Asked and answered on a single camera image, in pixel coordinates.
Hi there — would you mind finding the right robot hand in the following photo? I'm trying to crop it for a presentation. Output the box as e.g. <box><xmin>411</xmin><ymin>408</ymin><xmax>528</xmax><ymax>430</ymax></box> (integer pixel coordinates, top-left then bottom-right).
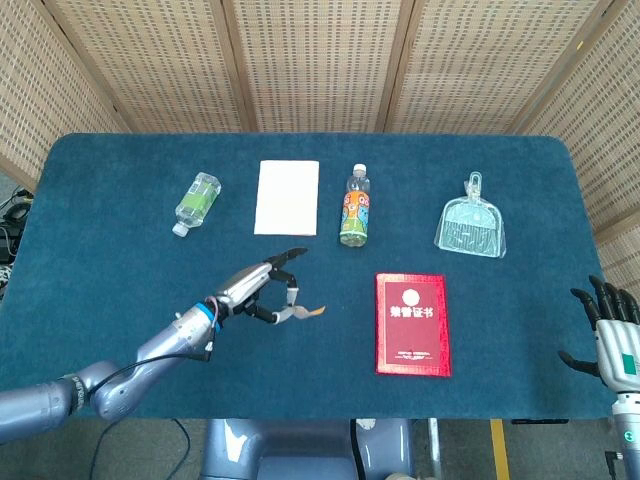
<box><xmin>557</xmin><ymin>274</ymin><xmax>640</xmax><ymax>394</ymax></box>

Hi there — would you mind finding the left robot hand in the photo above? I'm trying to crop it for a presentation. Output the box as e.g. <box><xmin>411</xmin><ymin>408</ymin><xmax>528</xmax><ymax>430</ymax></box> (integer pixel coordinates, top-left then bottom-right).
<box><xmin>214</xmin><ymin>247</ymin><xmax>309</xmax><ymax>325</ymax></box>

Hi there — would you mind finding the blue carpet table cover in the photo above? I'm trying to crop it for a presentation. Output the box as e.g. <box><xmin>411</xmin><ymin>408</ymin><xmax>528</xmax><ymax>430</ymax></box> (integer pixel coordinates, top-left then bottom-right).
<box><xmin>0</xmin><ymin>132</ymin><xmax>617</xmax><ymax>420</ymax></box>

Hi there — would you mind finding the white folded paper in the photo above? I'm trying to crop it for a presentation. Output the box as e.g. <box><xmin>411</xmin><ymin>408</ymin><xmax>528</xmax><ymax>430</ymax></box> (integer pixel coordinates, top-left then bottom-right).
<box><xmin>253</xmin><ymin>159</ymin><xmax>321</xmax><ymax>237</ymax></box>

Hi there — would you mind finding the clear bottle green label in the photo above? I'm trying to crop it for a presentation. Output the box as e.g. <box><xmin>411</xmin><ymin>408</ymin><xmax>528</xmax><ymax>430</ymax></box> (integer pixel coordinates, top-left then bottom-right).
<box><xmin>172</xmin><ymin>171</ymin><xmax>222</xmax><ymax>237</ymax></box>

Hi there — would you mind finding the cartoon label drink bottle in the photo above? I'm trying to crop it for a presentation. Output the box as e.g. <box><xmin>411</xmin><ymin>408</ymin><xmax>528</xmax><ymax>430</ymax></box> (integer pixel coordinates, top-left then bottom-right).
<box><xmin>339</xmin><ymin>163</ymin><xmax>373</xmax><ymax>249</ymax></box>

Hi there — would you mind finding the red certificate folder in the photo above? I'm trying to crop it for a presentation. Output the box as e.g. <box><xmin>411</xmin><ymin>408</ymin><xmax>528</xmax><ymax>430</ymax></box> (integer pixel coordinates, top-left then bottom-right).
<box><xmin>374</xmin><ymin>272</ymin><xmax>454</xmax><ymax>379</ymax></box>

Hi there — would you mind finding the robot torso base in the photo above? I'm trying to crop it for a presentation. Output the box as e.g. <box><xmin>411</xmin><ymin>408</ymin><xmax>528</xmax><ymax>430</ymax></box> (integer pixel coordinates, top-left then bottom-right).
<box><xmin>198</xmin><ymin>417</ymin><xmax>417</xmax><ymax>480</ymax></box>

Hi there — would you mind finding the teal dustpan brush set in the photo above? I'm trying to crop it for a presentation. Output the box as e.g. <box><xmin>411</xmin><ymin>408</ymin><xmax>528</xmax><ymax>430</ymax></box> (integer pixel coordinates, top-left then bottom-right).
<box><xmin>433</xmin><ymin>171</ymin><xmax>507</xmax><ymax>260</ymax></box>

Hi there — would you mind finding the woven folding screen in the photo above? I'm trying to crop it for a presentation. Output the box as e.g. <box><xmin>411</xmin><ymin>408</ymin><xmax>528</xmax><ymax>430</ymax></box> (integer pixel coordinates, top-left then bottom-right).
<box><xmin>0</xmin><ymin>0</ymin><xmax>640</xmax><ymax>296</ymax></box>

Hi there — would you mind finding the black equipment on floor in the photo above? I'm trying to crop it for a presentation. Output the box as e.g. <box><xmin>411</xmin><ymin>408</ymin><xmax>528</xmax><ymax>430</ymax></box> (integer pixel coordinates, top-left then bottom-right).
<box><xmin>0</xmin><ymin>187</ymin><xmax>34</xmax><ymax>266</ymax></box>

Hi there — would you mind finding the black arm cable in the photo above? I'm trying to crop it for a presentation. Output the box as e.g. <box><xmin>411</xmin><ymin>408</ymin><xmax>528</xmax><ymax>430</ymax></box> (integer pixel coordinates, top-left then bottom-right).
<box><xmin>89</xmin><ymin>342</ymin><xmax>214</xmax><ymax>480</ymax></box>

